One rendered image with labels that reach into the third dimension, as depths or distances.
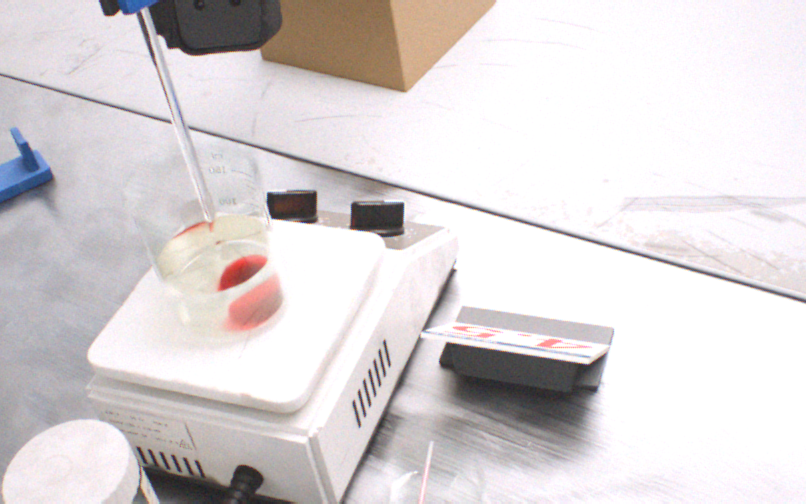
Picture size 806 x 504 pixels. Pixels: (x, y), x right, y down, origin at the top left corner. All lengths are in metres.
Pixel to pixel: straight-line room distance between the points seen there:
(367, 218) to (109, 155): 0.29
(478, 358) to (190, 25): 0.23
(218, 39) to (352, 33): 0.30
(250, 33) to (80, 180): 0.32
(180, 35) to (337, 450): 0.22
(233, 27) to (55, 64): 0.47
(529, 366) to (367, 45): 0.34
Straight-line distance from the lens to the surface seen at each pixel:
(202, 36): 0.55
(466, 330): 0.60
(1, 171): 0.86
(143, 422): 0.56
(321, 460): 0.52
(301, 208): 0.65
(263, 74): 0.89
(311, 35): 0.86
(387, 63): 0.83
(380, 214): 0.63
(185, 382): 0.52
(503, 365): 0.59
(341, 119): 0.82
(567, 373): 0.58
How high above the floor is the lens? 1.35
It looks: 41 degrees down
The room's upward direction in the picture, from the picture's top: 12 degrees counter-clockwise
